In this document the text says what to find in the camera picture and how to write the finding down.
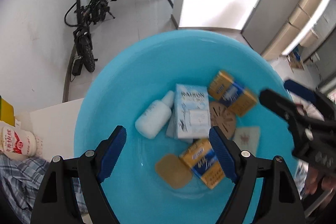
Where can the yellow green box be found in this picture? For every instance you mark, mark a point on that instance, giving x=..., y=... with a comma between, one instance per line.
x=6, y=112

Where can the tan soap bar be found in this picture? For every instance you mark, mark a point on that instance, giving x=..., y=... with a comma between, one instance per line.
x=173, y=171

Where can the light blue plastic basin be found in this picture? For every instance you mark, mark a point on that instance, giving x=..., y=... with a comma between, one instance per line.
x=124, y=89

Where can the black folding bicycle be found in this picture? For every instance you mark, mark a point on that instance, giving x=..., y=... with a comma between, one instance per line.
x=87, y=12

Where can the person's hand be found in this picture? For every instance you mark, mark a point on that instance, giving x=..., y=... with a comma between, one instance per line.
x=313, y=178

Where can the white squeeze bottle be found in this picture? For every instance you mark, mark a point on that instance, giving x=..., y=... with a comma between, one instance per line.
x=152, y=120

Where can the white blue Raison box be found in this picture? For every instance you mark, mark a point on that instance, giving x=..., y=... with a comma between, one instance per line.
x=192, y=112

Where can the white red yogurt bottle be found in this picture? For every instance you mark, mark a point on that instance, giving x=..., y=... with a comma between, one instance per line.
x=18, y=141

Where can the white sachet packet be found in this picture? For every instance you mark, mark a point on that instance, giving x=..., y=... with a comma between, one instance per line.
x=247, y=138

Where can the blue plaid shirt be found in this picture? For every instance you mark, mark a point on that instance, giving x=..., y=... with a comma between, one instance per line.
x=23, y=181

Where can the round wooden slotted coaster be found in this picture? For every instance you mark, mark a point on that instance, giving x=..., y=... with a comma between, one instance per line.
x=223, y=118

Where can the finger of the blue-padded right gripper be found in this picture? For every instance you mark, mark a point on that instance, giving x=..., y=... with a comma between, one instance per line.
x=279, y=200

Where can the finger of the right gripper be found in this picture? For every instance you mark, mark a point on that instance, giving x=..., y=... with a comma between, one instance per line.
x=279, y=105
x=300, y=90

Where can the beige refrigerator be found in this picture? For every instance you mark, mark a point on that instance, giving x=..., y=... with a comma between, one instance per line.
x=298, y=29

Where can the black charger brick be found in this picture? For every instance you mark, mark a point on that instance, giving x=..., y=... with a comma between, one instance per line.
x=77, y=67

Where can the yellow blue cigarette pack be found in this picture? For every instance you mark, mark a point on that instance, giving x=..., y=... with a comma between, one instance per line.
x=232, y=94
x=201, y=159

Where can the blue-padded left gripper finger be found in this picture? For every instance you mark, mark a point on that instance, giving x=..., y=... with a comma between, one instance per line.
x=93, y=167

